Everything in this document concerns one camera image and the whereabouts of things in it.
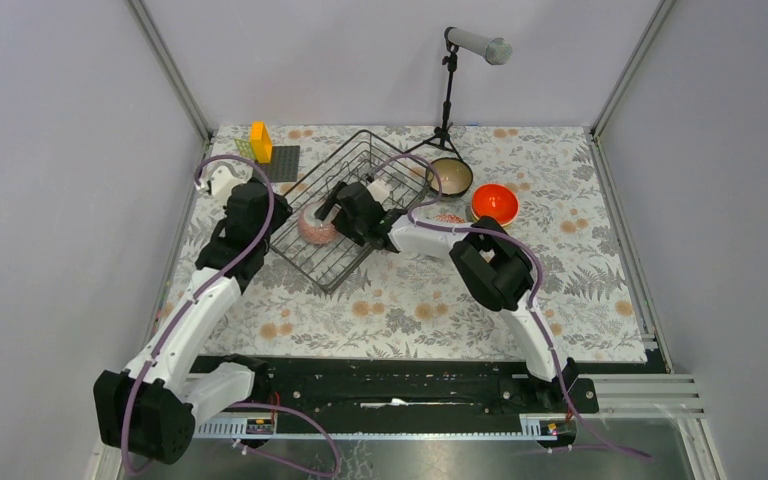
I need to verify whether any pink patterned bowl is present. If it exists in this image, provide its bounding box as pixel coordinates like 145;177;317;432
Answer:
297;200;339;245

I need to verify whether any black wire dish rack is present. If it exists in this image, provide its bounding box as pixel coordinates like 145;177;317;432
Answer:
271;130;430;293

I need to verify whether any dark teal bowl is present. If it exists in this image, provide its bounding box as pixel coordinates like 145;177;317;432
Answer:
426;157;474;197

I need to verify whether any solid orange bowl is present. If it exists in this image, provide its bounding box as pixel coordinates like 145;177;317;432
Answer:
470;183;520;226

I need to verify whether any orange bowl white inside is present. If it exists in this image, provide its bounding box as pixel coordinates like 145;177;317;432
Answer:
471;212;517;228

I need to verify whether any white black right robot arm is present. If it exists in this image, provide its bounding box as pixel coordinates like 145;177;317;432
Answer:
300;182;574;412

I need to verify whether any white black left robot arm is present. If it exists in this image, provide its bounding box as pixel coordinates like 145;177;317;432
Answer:
93;179;292;464

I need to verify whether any dark grey building baseplate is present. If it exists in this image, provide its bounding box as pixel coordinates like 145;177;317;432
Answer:
260;145;301;183

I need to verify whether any yellow-green small grid plate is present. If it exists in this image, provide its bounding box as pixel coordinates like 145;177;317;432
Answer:
234;138;256;160

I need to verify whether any orange toy block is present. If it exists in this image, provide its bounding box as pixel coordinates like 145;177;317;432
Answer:
249;121;273;164

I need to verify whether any black microphone tripod stand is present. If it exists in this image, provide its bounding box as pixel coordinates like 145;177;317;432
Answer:
407;40;463;162

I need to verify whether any grey microphone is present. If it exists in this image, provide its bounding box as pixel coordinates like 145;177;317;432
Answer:
444;27;513;66

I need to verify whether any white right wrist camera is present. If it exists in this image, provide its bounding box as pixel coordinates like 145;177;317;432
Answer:
366;178;392;204

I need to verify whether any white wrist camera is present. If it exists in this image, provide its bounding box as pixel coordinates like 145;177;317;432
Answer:
195;165;251;202
366;178;392;204

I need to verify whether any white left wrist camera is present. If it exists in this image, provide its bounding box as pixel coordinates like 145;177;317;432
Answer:
195;165;251;202

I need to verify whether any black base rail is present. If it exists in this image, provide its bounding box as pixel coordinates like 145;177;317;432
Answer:
142;354;601;435

